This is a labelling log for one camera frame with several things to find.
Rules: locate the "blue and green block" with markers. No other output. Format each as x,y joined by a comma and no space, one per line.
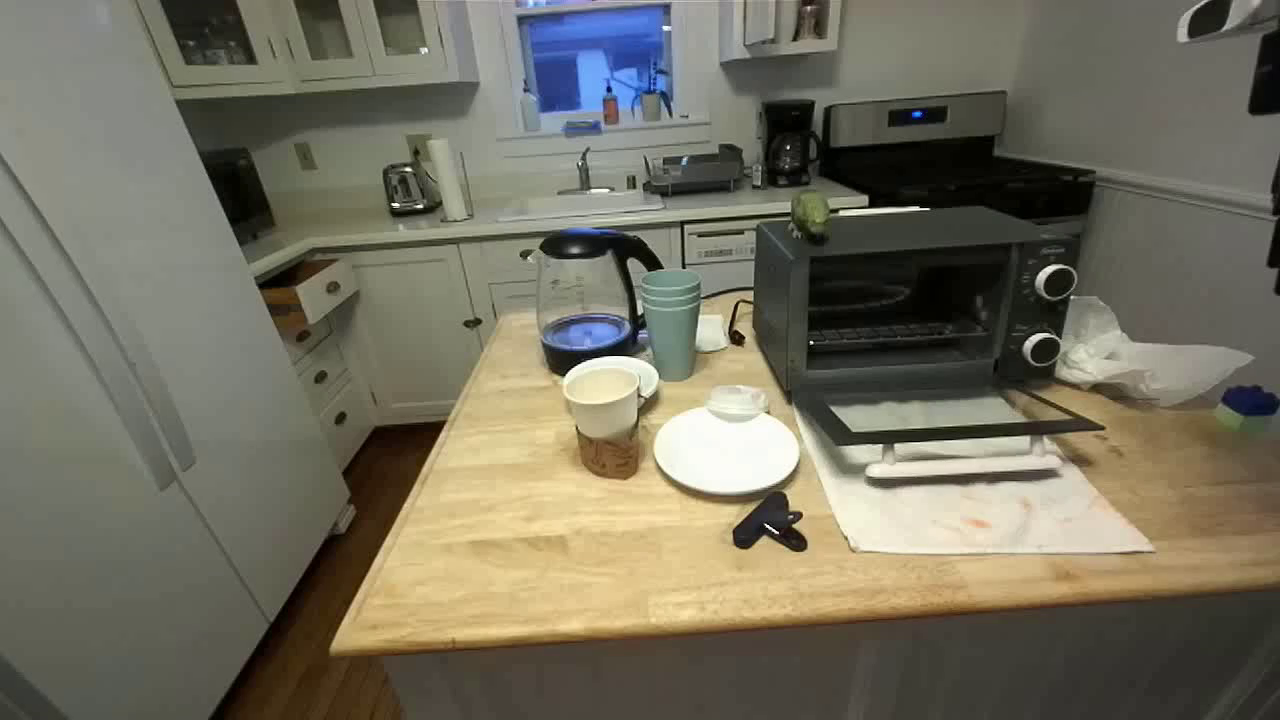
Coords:
1249,407

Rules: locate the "white stained mat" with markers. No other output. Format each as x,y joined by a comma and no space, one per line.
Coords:
985,516

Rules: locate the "white kitchen island base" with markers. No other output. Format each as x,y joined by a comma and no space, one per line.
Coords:
826,674

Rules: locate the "black clip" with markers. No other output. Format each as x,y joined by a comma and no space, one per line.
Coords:
767,523

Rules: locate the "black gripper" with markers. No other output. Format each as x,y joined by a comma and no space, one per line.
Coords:
1266,73

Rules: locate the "white oven crumb tray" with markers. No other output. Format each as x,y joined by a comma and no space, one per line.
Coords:
962,470

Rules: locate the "white glass-door wall cabinet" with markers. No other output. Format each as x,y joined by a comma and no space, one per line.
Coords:
307,40

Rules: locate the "metal sink faucet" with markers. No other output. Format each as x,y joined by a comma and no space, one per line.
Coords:
584,164

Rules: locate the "glass electric kettle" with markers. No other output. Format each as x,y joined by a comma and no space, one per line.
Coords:
584,307

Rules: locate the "black countertop appliance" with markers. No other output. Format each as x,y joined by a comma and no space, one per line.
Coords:
240,195

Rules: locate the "red soap bottle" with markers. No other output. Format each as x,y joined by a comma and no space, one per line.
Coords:
612,107

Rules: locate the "white base cabinets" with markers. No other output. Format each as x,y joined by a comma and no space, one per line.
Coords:
420,324

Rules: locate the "silver bread toaster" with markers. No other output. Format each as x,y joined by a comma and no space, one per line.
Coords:
409,190

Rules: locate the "white plate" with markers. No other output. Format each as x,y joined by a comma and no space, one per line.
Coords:
722,463

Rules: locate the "white napkin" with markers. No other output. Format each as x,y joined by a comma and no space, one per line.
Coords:
1160,370

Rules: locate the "small white container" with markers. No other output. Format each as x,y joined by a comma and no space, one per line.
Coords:
712,334

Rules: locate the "black toaster oven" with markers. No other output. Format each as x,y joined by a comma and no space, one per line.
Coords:
905,307

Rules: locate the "green plush toy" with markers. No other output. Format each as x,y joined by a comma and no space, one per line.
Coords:
811,214

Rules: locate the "kitchen window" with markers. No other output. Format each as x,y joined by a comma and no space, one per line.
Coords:
594,60

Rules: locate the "dark dish rack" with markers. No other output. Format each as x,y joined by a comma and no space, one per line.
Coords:
695,175

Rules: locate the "small white wall cabinet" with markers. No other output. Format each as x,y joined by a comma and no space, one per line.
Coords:
781,30

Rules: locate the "teal plastic cup stack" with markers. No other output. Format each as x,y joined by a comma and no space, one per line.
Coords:
673,334

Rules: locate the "black coffee maker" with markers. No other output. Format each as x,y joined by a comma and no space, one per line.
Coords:
789,142

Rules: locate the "open white drawer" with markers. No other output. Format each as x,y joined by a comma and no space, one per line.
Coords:
315,289

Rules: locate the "kitchen sink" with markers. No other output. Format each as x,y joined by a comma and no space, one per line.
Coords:
580,204

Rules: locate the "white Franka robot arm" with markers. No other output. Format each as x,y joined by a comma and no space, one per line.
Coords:
1226,13

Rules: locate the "white paper towel roll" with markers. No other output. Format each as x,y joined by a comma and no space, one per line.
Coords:
448,180

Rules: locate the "steel and black stove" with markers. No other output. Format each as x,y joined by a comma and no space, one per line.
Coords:
933,155

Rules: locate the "white refrigerator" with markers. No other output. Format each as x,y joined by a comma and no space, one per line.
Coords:
123,402

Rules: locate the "small white bowl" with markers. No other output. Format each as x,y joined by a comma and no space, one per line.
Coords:
737,402

